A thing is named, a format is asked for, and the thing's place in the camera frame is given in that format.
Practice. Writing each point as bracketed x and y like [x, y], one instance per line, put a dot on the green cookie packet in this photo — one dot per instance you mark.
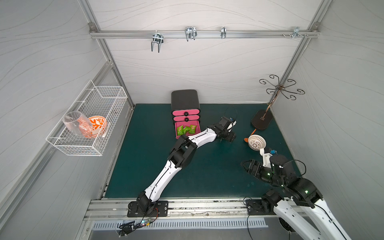
[186, 129]
[192, 129]
[180, 130]

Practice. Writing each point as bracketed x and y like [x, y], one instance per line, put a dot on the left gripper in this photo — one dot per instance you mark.
[227, 135]

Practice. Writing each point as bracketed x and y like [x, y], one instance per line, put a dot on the black mug tree stand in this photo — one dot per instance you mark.
[263, 118]

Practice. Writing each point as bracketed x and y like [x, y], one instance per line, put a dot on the aluminium cross rail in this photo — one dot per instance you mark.
[201, 34]

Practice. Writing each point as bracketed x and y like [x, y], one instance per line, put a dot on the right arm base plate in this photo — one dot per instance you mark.
[257, 207]

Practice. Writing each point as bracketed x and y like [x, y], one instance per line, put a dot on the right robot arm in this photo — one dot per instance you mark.
[299, 205]

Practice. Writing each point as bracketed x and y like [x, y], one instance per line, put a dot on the orange spoon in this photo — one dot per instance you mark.
[247, 139]

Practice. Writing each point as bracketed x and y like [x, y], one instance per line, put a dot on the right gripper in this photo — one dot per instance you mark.
[257, 170]

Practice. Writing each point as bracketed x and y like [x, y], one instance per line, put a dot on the metal hook left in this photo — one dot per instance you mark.
[157, 40]

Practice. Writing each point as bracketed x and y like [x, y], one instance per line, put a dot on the green table mat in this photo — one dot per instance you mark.
[215, 170]

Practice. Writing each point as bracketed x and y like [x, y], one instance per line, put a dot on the metal hook small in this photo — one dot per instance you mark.
[223, 32]

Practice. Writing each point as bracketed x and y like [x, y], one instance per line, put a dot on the white patterned bowl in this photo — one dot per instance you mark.
[256, 142]

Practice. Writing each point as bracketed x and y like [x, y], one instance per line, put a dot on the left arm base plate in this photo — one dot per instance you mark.
[157, 209]

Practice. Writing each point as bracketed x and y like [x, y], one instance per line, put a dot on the metal hook right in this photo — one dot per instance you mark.
[296, 34]

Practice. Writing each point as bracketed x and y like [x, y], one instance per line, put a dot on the orange patterned bowl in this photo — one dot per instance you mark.
[100, 126]

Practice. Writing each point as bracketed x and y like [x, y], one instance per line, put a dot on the metal hook middle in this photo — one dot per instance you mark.
[190, 33]

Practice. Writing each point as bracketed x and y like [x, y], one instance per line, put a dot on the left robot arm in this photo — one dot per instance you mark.
[180, 156]

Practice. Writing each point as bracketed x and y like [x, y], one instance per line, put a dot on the black pink drawer cabinet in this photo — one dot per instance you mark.
[185, 109]

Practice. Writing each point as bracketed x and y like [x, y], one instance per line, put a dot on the white wire basket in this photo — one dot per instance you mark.
[106, 101]

